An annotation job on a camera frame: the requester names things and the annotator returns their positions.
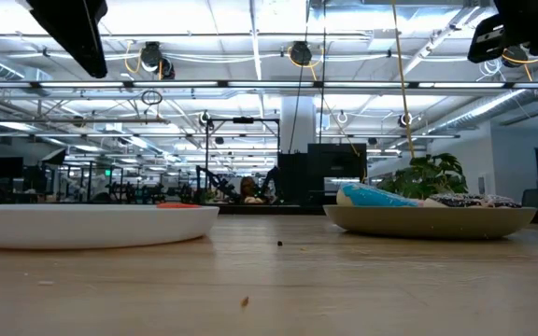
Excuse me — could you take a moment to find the black computer case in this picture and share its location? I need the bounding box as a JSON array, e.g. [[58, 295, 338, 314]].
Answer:
[[276, 143, 368, 206]]

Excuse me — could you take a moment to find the black monitor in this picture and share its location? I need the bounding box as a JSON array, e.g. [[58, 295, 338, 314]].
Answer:
[[0, 156, 24, 180]]

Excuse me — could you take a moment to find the black hanging cable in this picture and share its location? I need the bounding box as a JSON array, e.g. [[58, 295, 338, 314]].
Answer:
[[318, 0, 329, 146]]

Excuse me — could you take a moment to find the green leafy plant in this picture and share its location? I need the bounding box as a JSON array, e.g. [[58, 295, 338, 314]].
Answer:
[[375, 152, 469, 201]]

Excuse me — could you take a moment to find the large blue frosted donut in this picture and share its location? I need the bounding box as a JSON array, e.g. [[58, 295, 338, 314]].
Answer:
[[335, 182, 424, 208]]

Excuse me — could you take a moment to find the white round plate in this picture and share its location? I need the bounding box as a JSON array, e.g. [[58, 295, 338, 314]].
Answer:
[[0, 203, 220, 250]]

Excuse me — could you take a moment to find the person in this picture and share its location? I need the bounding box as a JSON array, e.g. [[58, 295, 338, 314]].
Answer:
[[239, 175, 264, 205]]

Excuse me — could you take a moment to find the yellow hanging cable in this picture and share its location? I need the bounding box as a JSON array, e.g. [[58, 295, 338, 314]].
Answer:
[[389, 0, 418, 160]]

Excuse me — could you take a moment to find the white building column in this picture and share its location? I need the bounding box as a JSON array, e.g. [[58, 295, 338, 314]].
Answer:
[[280, 96, 317, 155]]

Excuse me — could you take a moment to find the silver ceiling duct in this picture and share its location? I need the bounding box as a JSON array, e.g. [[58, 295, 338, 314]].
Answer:
[[427, 88, 538, 137]]

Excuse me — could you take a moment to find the long ceiling light strip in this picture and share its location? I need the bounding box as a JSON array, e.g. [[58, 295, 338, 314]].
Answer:
[[0, 79, 538, 91]]

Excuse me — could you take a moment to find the small red donut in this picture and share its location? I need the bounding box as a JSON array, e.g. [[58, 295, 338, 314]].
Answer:
[[155, 202, 203, 210]]

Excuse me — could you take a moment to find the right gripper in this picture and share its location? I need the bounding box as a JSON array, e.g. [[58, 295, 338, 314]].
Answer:
[[467, 0, 538, 69]]

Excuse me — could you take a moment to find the black robot rig frame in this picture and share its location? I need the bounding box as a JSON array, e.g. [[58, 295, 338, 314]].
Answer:
[[205, 116, 282, 204]]

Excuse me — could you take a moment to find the grey round plate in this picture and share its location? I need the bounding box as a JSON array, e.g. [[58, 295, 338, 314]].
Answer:
[[323, 204, 538, 241]]

